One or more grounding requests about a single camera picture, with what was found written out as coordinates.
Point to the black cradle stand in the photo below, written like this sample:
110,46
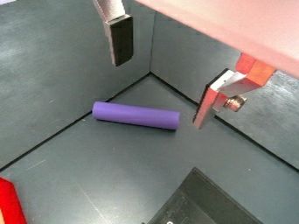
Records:
200,202

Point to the purple cylinder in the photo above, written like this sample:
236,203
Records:
151,117

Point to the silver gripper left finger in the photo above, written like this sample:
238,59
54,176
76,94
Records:
119,29

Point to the red shape sorter block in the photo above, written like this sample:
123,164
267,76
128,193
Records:
11,210

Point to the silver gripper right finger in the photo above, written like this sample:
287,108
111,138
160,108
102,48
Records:
223,92

